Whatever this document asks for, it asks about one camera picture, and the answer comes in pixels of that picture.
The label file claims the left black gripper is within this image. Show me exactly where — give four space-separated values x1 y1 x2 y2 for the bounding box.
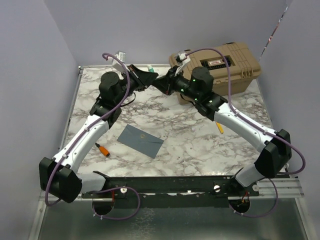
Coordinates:
114 64 159 106

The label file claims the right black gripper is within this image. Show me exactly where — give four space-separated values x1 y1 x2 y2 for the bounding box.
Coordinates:
153 65 201 102

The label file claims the green white glue stick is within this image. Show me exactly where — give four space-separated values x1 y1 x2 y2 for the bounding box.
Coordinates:
147 64 155 73

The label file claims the grey blue envelope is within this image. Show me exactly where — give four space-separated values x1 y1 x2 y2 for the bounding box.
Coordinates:
117 124 164 159

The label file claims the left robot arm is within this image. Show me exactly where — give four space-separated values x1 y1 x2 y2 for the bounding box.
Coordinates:
39 64 158 203

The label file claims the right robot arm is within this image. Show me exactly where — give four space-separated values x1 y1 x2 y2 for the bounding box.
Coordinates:
152 66 292 196

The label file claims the tan plastic toolbox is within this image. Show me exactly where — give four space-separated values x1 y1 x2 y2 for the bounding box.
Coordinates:
183 42 262 96

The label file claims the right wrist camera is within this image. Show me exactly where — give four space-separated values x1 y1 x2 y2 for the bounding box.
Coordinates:
175 51 191 76

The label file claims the orange handled screwdriver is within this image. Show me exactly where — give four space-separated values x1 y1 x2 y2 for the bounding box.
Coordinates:
95 143 110 157

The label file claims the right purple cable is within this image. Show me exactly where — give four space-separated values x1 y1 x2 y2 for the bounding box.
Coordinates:
184 47 306 218

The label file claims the purple cable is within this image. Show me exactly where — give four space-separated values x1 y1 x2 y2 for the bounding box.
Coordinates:
44 52 142 221
184 47 306 218

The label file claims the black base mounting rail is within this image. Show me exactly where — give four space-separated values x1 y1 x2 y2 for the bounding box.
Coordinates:
82 175 259 209

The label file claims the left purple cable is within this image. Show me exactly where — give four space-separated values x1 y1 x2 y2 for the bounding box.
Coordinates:
44 52 142 221

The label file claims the aluminium table frame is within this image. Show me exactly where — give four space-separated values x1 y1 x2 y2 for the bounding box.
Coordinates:
26 64 312 240

